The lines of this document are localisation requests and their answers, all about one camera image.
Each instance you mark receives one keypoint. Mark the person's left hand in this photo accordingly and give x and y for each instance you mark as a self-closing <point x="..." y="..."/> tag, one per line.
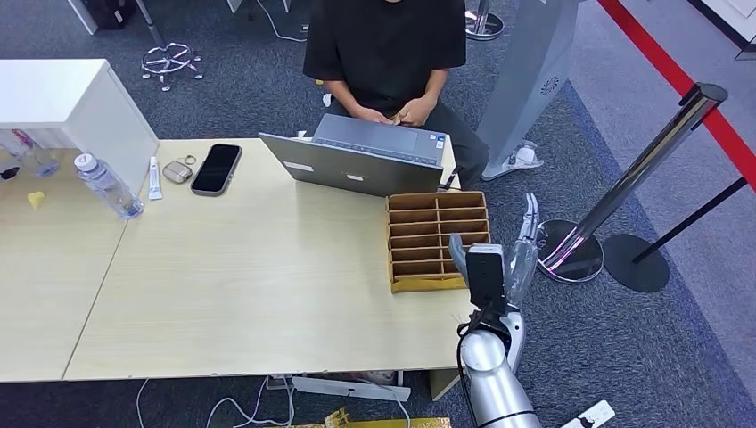
<point x="418" y="111"/>

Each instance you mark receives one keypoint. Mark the person's right hand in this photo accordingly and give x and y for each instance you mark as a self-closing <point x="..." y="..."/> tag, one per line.
<point x="372" y="115"/>

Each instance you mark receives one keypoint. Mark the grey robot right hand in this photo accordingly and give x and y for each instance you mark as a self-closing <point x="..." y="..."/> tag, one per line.
<point x="521" y="266"/>

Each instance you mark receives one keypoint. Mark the person's right forearm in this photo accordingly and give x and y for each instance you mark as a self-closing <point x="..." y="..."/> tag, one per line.
<point x="342" y="94"/>

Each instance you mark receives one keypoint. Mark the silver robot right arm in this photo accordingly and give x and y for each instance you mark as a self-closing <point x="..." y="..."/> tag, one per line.
<point x="496" y="378"/>

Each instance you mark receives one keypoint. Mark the person's left forearm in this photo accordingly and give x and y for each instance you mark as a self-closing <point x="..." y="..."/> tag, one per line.
<point x="436" y="85"/>

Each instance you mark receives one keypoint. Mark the person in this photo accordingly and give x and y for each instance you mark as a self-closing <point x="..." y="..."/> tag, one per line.
<point x="384" y="53"/>

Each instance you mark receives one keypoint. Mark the cardboard card organizer box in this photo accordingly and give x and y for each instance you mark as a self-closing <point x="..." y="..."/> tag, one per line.
<point x="422" y="233"/>

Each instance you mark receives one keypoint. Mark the grey laptop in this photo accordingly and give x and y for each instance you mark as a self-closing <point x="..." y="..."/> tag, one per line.
<point x="360" y="168"/>

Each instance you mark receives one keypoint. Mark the chrome stanchion base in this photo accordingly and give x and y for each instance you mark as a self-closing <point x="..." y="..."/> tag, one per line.
<point x="484" y="26"/>

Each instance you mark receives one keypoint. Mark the plastic wrapped panel foot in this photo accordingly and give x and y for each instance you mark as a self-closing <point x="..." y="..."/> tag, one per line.
<point x="524" y="156"/>

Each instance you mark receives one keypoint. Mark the grey standing panel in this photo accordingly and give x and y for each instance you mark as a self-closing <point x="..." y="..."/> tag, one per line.
<point x="531" y="59"/>

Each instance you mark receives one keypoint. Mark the white power strip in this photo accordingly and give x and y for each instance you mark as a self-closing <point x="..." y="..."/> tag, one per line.
<point x="590" y="415"/>

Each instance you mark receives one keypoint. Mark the black smartphone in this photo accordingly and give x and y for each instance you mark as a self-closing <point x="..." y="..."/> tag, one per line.
<point x="216" y="169"/>

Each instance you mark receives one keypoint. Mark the grey earbuds case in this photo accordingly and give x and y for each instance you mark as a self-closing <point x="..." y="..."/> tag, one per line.
<point x="176" y="172"/>

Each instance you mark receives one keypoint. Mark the yellow floor tape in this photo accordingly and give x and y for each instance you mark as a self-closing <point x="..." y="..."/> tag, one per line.
<point x="384" y="423"/>

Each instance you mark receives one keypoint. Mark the chrome chair base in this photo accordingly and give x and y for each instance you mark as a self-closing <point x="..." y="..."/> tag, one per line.
<point x="170" y="61"/>

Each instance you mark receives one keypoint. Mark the small white tube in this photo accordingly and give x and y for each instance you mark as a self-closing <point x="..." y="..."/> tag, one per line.
<point x="154" y="180"/>

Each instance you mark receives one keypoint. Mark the red barrier belt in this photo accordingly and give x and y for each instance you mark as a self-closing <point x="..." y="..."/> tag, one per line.
<point x="667" y="68"/>

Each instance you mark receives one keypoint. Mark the clear water bottle white cap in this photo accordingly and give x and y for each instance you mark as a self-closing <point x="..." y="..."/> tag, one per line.
<point x="109" y="189"/>

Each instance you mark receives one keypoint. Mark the black bag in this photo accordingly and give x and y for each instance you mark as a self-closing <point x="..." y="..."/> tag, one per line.
<point x="109" y="12"/>

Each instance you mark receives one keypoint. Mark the white cabinet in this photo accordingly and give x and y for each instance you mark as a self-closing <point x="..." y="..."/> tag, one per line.
<point x="71" y="94"/>

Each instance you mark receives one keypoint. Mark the clear plastic bottle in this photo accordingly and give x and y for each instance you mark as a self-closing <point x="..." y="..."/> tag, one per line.
<point x="35" y="159"/>

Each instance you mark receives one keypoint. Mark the small yellow object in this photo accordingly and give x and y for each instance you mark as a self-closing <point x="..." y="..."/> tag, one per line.
<point x="36" y="200"/>

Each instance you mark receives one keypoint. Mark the small black object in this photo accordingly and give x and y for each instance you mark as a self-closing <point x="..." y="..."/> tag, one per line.
<point x="8" y="173"/>

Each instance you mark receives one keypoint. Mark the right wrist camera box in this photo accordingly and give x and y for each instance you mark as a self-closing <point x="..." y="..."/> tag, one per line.
<point x="485" y="274"/>

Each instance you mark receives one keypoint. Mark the black stanchion post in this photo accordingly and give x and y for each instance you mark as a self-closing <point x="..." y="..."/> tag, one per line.
<point x="635" y="266"/>

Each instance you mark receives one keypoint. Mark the chrome stanchion post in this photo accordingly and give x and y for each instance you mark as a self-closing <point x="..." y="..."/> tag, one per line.
<point x="644" y="162"/>

